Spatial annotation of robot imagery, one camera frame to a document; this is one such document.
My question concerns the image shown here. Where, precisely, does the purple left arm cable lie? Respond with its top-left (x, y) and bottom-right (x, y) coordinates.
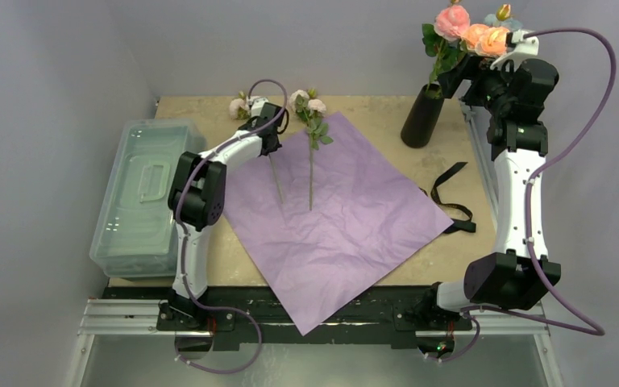
top-left (172, 78), bottom-right (289, 375)

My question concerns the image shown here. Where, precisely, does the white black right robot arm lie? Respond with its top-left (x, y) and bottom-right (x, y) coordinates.
top-left (420, 55), bottom-right (562, 328)

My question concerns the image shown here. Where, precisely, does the pale pink rose stem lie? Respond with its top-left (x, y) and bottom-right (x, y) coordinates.
top-left (228, 90), bottom-right (285, 205)

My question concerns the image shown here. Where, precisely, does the white pink rose stem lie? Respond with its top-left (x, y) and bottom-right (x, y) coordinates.
top-left (289, 89), bottom-right (334, 211)

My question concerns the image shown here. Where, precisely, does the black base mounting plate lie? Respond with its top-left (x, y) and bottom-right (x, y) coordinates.
top-left (101, 285), bottom-right (519, 354)

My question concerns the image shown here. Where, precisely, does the black ribbon gold lettering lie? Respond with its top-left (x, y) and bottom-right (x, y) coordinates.
top-left (418, 161), bottom-right (478, 235)

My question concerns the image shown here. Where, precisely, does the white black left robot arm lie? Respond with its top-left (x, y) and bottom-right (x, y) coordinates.
top-left (168, 98), bottom-right (286, 330)

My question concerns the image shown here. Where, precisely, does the purple tissue paper sheet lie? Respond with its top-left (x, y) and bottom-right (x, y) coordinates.
top-left (224, 113), bottom-right (452, 335)

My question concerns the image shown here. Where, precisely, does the clear plastic storage box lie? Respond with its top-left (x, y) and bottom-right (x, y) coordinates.
top-left (89, 119), bottom-right (206, 278)

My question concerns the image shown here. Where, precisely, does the black cylindrical vase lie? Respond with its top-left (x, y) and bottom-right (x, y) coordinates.
top-left (401, 84), bottom-right (445, 148)

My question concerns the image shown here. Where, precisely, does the peach pink rose stem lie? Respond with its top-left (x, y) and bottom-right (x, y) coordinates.
top-left (422, 1), bottom-right (513, 85)

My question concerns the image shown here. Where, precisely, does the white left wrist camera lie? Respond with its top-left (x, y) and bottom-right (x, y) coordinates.
top-left (247, 96), bottom-right (269, 118)

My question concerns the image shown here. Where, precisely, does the aluminium frame rail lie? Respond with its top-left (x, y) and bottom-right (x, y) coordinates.
top-left (65, 299), bottom-right (564, 386)

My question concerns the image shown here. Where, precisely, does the blue flower stem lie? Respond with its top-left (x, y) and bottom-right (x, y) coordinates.
top-left (484, 14), bottom-right (523, 31)

